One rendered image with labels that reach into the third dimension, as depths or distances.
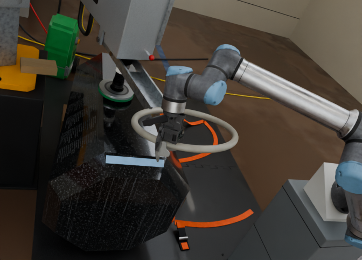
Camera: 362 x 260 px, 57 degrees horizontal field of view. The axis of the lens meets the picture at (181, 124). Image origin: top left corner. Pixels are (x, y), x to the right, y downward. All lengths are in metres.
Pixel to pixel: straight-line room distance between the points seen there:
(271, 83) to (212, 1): 6.27
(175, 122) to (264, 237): 1.17
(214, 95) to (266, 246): 1.27
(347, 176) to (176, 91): 0.63
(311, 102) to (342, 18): 6.47
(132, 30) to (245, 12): 6.14
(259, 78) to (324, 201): 0.92
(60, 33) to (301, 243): 2.74
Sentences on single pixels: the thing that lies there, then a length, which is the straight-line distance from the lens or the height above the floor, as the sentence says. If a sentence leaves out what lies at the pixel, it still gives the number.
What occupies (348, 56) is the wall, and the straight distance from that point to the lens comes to 7.28.
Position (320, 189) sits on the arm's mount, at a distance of 1.94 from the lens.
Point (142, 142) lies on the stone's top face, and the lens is 1.80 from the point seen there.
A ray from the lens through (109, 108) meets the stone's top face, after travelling 1.97.
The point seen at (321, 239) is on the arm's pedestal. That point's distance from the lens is 1.87.
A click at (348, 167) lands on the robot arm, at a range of 1.22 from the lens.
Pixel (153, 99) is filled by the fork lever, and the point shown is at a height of 1.02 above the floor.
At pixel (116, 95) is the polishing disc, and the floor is 0.85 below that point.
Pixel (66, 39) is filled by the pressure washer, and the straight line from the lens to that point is 3.49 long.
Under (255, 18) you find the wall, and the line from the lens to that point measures 7.99.
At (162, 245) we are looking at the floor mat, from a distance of 2.41.
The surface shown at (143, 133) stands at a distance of 1.35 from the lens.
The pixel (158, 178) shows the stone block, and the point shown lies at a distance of 1.75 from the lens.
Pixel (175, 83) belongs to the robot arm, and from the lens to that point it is 1.18.
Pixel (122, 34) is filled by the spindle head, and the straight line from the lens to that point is 1.79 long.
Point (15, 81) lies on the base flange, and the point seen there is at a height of 0.78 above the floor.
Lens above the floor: 1.93
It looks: 33 degrees down
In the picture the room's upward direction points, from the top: 23 degrees clockwise
